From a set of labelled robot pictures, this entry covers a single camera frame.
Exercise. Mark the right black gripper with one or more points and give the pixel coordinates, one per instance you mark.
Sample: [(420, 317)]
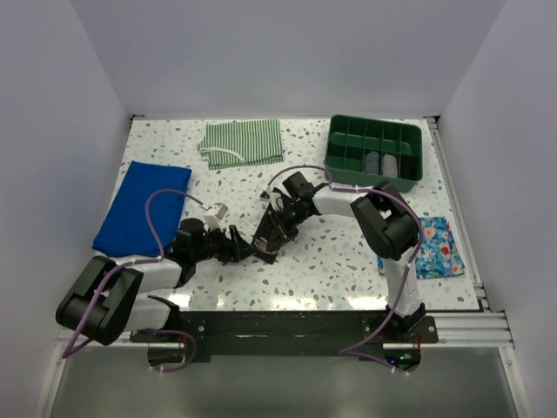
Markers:
[(294, 232)]

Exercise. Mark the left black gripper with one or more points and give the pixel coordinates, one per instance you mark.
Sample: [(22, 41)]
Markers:
[(240, 252)]

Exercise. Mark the black pinstriped underwear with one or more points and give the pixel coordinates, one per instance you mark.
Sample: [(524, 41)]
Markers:
[(267, 252)]

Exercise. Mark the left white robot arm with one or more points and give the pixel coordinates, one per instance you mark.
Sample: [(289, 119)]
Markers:
[(108, 299)]

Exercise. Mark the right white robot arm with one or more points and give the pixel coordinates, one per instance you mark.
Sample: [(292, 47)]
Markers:
[(390, 227)]

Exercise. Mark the green striped underwear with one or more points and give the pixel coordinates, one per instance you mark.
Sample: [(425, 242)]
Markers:
[(241, 143)]

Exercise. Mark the blue folded underwear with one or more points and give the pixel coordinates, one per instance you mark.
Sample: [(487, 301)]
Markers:
[(148, 195)]

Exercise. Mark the rolled blue striped underwear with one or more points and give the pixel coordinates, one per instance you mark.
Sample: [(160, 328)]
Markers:
[(371, 163)]

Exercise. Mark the rolled grey striped underwear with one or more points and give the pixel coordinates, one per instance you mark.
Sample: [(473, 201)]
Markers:
[(390, 166)]

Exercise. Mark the blue floral underwear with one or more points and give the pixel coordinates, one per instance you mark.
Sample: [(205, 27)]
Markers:
[(438, 256)]

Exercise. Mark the green divided storage bin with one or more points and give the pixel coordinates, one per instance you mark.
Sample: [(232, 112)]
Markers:
[(351, 138)]

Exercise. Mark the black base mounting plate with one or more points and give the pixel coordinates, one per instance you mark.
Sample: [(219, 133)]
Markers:
[(205, 334)]

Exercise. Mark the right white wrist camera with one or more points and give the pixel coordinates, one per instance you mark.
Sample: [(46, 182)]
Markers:
[(272, 197)]

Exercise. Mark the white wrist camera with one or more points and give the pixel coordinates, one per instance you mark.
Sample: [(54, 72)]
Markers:
[(272, 197), (214, 215)]

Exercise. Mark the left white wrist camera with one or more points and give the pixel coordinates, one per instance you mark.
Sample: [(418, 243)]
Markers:
[(214, 215)]

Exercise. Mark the aluminium frame rail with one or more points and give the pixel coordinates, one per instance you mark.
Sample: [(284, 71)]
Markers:
[(484, 327)]

